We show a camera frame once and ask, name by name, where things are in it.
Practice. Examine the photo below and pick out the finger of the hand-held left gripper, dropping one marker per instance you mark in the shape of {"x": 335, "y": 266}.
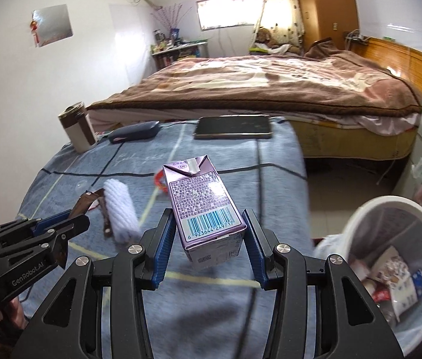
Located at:
{"x": 52, "y": 222}
{"x": 57, "y": 233}

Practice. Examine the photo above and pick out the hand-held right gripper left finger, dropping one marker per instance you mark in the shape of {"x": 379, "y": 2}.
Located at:
{"x": 160, "y": 254}

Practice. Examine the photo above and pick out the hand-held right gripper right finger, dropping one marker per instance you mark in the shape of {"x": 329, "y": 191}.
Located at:
{"x": 254, "y": 248}

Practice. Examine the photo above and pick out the purple drink carton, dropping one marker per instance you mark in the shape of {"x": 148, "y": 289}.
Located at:
{"x": 205, "y": 209}

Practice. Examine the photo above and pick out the patterned paper carton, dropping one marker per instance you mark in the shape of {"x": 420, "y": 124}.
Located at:
{"x": 390, "y": 267}

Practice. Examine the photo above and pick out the white round trash bin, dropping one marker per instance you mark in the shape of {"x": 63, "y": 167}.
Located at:
{"x": 383, "y": 329}

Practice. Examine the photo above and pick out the white cup blue label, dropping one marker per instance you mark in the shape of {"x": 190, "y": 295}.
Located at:
{"x": 407, "y": 295}

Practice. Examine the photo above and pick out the white knitted roll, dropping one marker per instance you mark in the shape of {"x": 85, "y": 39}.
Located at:
{"x": 121, "y": 209}

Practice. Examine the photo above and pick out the brown and white tumbler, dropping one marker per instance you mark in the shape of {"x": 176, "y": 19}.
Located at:
{"x": 78, "y": 129}

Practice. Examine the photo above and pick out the black case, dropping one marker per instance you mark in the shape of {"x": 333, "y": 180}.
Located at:
{"x": 134, "y": 132}

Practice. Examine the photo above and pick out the black tablet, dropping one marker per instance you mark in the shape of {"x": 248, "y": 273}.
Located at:
{"x": 233, "y": 127}

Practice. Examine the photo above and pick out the yellow mattress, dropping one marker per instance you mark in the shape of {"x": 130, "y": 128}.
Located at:
{"x": 353, "y": 146}

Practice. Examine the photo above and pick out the bed with brown blanket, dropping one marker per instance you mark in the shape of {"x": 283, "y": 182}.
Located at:
{"x": 252, "y": 82}

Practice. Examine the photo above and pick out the pale pink bed sheet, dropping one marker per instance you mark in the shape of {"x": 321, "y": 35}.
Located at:
{"x": 383, "y": 123}

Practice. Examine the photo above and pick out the cluttered side desk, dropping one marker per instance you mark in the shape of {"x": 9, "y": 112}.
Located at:
{"x": 181, "y": 50}

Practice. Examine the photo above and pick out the brown teddy bear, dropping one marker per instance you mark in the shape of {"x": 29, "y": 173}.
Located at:
{"x": 270, "y": 41}

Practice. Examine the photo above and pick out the power strip with chargers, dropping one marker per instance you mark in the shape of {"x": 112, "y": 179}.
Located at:
{"x": 356, "y": 37}

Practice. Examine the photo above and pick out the window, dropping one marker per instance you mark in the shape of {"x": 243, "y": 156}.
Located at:
{"x": 229, "y": 13}

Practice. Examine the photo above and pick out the purple flower branches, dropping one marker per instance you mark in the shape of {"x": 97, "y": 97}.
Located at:
{"x": 169, "y": 17}

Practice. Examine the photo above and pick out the patterned curtain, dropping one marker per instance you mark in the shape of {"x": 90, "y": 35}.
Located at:
{"x": 280, "y": 3}

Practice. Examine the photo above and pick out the wooden bed headboard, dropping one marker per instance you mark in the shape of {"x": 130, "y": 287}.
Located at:
{"x": 412, "y": 60}

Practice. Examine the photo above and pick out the wooden wardrobe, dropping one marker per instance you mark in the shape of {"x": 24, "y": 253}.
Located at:
{"x": 326, "y": 7}

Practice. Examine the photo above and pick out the silver wall sheet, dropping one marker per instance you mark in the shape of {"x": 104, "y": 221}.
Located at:
{"x": 52, "y": 26}

